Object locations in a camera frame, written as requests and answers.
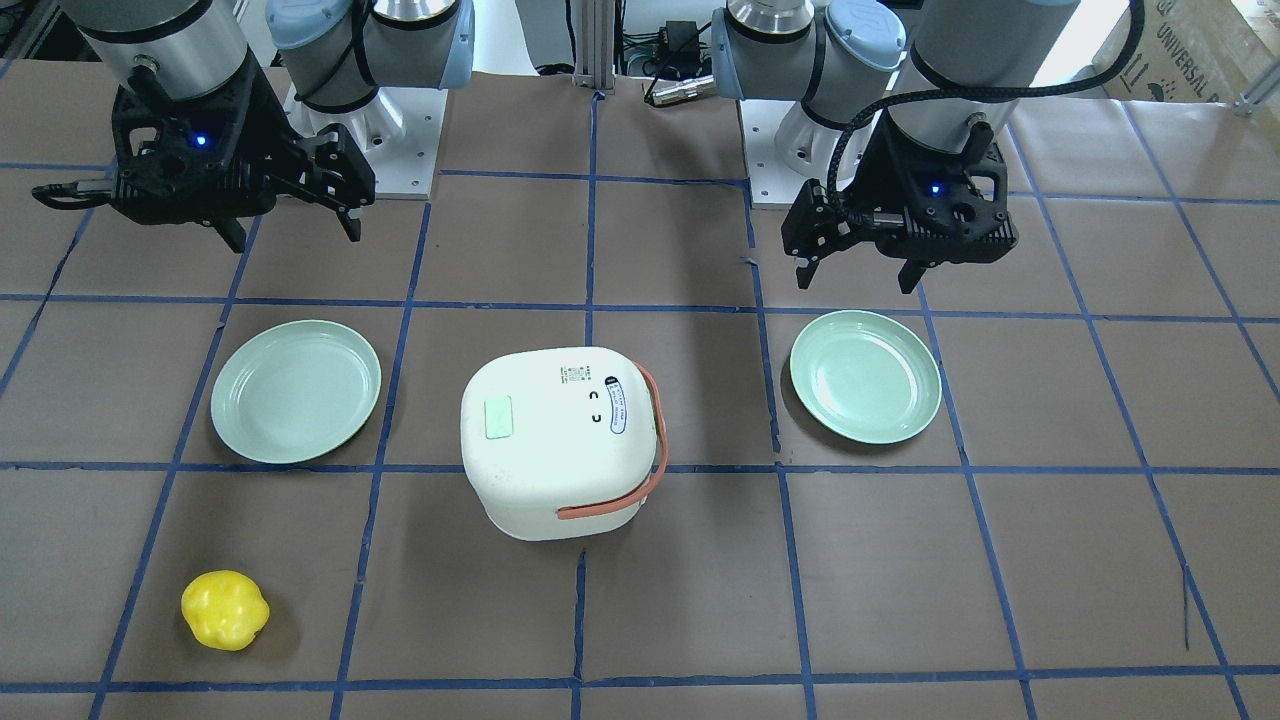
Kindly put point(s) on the green plate near pepper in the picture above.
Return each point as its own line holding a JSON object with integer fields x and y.
{"x": 295, "y": 392}

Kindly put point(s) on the white rice cooker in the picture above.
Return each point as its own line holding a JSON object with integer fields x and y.
{"x": 562, "y": 443}

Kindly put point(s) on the black power adapter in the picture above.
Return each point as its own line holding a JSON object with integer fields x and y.
{"x": 679, "y": 40}

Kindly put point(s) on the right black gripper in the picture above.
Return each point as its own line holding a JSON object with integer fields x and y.
{"x": 268, "y": 133}

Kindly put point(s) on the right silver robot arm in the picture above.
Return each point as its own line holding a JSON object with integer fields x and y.
{"x": 339, "y": 53}

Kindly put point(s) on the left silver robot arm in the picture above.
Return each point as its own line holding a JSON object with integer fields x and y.
{"x": 915, "y": 108}

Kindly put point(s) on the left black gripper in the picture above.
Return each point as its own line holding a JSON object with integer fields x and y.
{"x": 868, "y": 172}

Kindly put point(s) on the cardboard box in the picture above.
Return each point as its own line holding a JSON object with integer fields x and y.
{"x": 1199, "y": 51}

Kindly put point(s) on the aluminium frame post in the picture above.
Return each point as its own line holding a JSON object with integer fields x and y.
{"x": 595, "y": 30}

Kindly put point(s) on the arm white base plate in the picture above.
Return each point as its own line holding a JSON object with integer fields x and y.
{"x": 399, "y": 133}
{"x": 783, "y": 148}

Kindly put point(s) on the yellow toy bell pepper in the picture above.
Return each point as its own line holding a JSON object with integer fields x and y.
{"x": 224, "y": 610}

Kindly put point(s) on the green plate far side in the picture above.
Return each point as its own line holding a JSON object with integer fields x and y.
{"x": 865, "y": 377}

